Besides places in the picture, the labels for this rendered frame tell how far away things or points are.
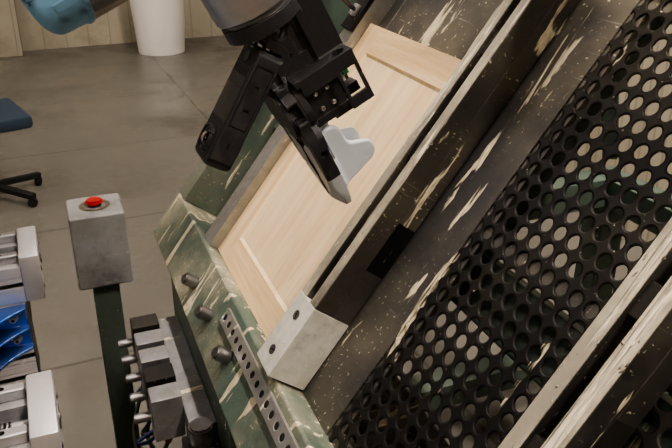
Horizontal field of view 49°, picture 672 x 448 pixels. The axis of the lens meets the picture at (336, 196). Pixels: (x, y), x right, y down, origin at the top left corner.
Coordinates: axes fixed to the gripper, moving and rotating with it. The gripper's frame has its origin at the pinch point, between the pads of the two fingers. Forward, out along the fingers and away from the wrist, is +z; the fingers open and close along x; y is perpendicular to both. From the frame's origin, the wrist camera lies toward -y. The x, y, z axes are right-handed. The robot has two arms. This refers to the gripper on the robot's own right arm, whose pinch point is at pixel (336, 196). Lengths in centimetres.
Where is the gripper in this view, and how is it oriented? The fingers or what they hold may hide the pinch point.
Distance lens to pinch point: 73.3
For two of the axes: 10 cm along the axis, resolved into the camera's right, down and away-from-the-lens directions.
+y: 8.2, -5.6, 1.4
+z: 4.3, 7.4, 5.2
